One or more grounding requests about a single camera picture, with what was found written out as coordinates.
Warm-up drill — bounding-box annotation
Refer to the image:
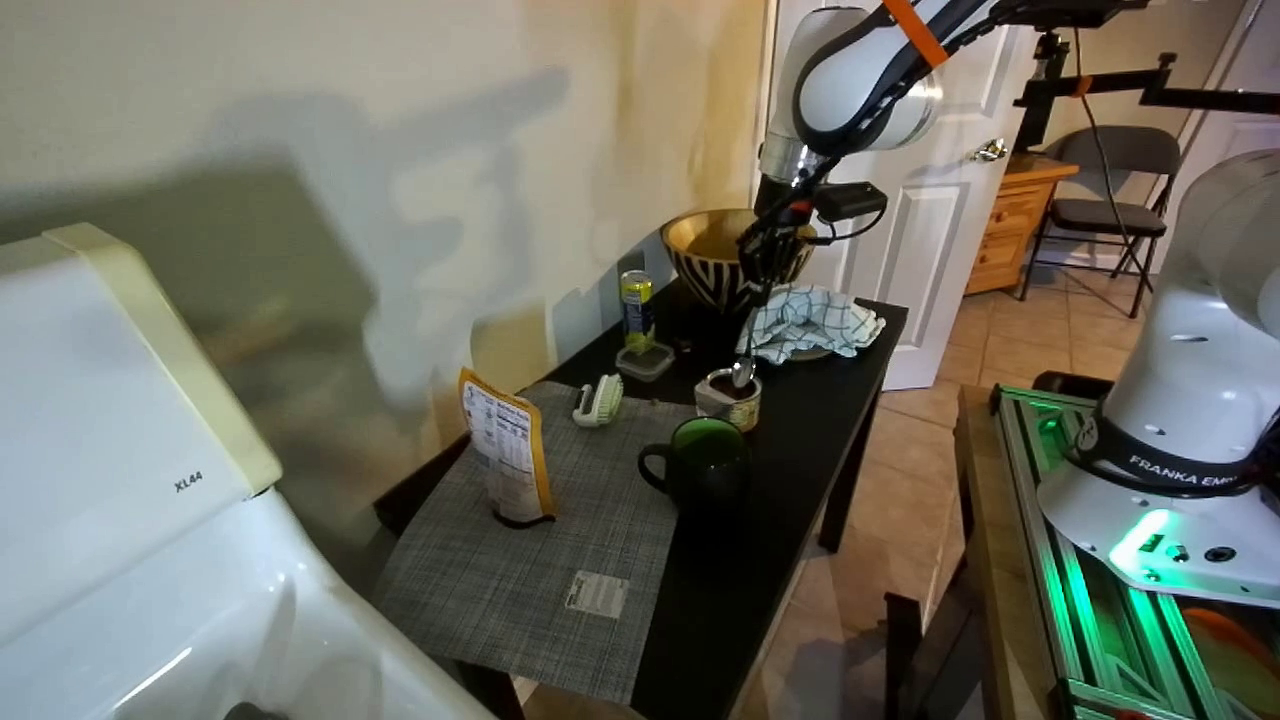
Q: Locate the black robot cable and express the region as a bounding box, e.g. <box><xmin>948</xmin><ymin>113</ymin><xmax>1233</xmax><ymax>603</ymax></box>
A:
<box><xmin>793</xmin><ymin>0</ymin><xmax>995</xmax><ymax>150</ymax></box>

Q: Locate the black folding chair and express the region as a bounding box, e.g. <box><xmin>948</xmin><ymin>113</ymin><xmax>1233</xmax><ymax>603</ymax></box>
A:
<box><xmin>1015</xmin><ymin>124</ymin><xmax>1186</xmax><ymax>319</ymax></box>

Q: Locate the orange snack pouch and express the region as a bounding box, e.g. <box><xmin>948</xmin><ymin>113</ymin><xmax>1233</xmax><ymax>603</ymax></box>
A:
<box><xmin>452</xmin><ymin>363</ymin><xmax>556</xmax><ymax>526</ymax></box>

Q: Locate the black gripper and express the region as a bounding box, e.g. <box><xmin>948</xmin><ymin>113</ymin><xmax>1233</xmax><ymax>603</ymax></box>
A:
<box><xmin>735</xmin><ymin>176</ymin><xmax>891</xmax><ymax>291</ymax></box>

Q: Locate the aluminium frame robot table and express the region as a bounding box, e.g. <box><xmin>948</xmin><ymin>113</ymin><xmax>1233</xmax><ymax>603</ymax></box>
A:
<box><xmin>953</xmin><ymin>377</ymin><xmax>1280</xmax><ymax>720</ymax></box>

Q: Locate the small transparent bowl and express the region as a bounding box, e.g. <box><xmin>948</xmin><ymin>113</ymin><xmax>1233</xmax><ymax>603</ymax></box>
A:
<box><xmin>610</xmin><ymin>333</ymin><xmax>680</xmax><ymax>386</ymax></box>

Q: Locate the white checkered dish cloth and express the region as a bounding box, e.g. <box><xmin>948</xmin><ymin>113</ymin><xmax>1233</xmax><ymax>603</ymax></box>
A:
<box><xmin>731</xmin><ymin>284</ymin><xmax>889</xmax><ymax>367</ymax></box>

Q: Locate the clear bottle with yellow liquid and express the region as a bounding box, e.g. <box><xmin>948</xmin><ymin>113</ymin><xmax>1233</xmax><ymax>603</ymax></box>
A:
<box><xmin>617</xmin><ymin>258</ymin><xmax>659</xmax><ymax>339</ymax></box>

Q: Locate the black table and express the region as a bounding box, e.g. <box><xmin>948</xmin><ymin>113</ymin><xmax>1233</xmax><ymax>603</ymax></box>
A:
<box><xmin>372</xmin><ymin>270</ymin><xmax>913</xmax><ymax>720</ymax></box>

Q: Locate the black camera stand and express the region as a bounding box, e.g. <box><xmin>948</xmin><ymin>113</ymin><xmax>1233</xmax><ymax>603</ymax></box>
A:
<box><xmin>1007</xmin><ymin>23</ymin><xmax>1280</xmax><ymax>160</ymax></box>

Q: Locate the wooden dresser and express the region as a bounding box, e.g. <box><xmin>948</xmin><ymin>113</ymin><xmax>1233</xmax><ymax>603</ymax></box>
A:
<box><xmin>958</xmin><ymin>150</ymin><xmax>1078</xmax><ymax>298</ymax></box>

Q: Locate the metal spoon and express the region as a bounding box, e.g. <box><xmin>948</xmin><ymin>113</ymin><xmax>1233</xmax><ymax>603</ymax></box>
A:
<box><xmin>722</xmin><ymin>281</ymin><xmax>776</xmax><ymax>395</ymax></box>

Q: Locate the grey woven placemat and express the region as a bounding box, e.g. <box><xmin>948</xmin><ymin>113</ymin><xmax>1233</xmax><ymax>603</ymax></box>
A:
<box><xmin>377</xmin><ymin>377</ymin><xmax>690</xmax><ymax>709</ymax></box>

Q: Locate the dark green mug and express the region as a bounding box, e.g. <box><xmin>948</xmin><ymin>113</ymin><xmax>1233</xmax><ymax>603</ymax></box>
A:
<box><xmin>633</xmin><ymin>412</ymin><xmax>751</xmax><ymax>513</ymax></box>

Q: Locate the orange arm strap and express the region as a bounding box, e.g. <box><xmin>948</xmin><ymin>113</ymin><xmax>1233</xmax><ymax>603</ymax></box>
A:
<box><xmin>880</xmin><ymin>0</ymin><xmax>957</xmax><ymax>73</ymax></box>

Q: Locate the large wooden zebra-pattern bowl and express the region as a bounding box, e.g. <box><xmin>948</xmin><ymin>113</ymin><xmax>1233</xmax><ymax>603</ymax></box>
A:
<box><xmin>659</xmin><ymin>202</ymin><xmax>818</xmax><ymax>319</ymax></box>

